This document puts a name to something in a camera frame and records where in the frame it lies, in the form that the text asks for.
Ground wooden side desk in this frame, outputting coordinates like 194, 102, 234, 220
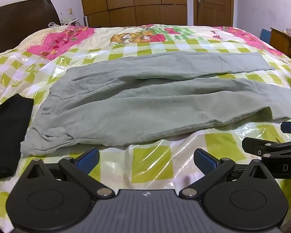
270, 27, 291, 65

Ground brown wooden door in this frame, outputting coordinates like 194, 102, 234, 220
193, 0, 234, 27

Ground dark wooden headboard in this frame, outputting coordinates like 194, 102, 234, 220
0, 0, 62, 59

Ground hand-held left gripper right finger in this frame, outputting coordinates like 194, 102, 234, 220
179, 148, 272, 199

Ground brown wooden wardrobe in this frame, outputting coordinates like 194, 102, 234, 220
79, 0, 188, 28

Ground black cloth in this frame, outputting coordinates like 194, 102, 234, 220
0, 93, 34, 180

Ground white cable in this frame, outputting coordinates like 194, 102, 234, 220
48, 22, 74, 32

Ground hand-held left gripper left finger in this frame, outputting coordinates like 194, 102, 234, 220
21, 147, 115, 198

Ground printed checkered bed blanket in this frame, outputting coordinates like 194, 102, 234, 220
0, 24, 291, 233

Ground grey-green pants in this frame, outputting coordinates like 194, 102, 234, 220
20, 51, 291, 158

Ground blue foam mat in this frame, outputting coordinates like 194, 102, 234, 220
259, 28, 272, 45

